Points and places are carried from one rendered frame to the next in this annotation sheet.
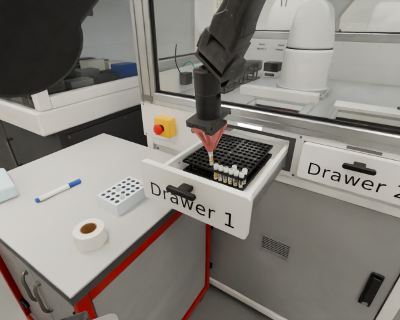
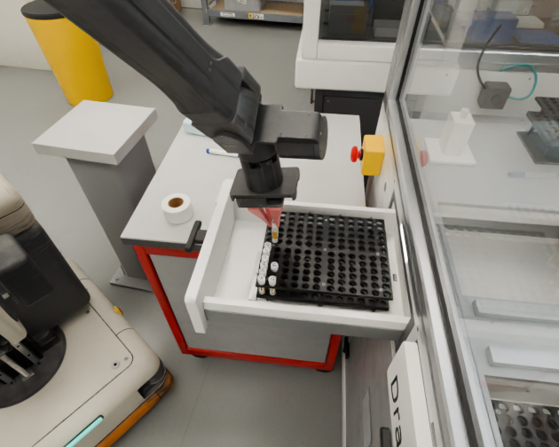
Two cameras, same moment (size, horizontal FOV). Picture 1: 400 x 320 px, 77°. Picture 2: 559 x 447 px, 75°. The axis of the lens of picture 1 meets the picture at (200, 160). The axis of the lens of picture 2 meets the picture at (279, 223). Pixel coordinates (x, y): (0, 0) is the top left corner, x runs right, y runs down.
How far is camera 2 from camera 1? 60 cm
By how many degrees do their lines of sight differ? 52
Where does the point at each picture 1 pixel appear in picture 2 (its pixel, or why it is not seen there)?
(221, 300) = (336, 396)
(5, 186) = not seen: hidden behind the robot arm
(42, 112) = (303, 58)
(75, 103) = (349, 60)
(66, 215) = (201, 180)
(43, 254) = (153, 195)
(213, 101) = (246, 168)
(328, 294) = not seen: outside the picture
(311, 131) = (423, 338)
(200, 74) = not seen: hidden behind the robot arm
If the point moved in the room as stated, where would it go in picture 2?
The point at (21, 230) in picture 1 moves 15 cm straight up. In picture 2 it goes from (173, 167) to (161, 120)
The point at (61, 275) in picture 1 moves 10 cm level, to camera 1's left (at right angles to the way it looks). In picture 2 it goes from (137, 219) to (129, 194)
